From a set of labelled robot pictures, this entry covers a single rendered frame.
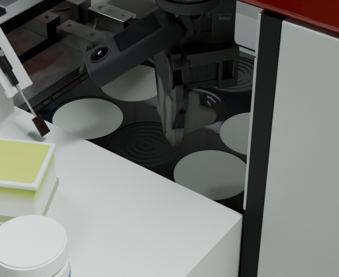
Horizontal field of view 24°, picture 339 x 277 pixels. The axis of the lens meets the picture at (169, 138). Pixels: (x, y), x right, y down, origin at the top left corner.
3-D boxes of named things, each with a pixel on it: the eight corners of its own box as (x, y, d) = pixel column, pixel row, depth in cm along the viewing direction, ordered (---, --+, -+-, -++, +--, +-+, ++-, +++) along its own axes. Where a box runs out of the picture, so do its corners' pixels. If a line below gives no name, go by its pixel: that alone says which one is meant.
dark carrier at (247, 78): (352, 95, 120) (353, 91, 119) (227, 225, 98) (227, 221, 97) (166, 26, 135) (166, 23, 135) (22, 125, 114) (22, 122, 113)
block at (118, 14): (136, 28, 138) (136, 12, 136) (124, 36, 136) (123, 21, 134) (100, 15, 142) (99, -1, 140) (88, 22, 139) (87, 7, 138)
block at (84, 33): (107, 48, 133) (105, 32, 131) (93, 56, 131) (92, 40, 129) (70, 33, 136) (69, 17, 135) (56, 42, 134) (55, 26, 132)
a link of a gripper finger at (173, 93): (188, 134, 93) (189, 71, 88) (175, 137, 93) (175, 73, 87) (176, 111, 97) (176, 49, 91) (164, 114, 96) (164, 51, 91)
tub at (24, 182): (61, 188, 92) (56, 142, 88) (43, 233, 86) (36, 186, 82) (-1, 181, 93) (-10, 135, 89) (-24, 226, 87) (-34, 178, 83)
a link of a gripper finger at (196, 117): (218, 153, 98) (221, 90, 92) (171, 161, 97) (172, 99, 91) (210, 138, 100) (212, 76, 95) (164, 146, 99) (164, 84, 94)
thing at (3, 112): (39, 127, 101) (28, 35, 93) (17, 142, 99) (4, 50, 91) (5, 110, 104) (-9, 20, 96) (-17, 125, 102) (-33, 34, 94)
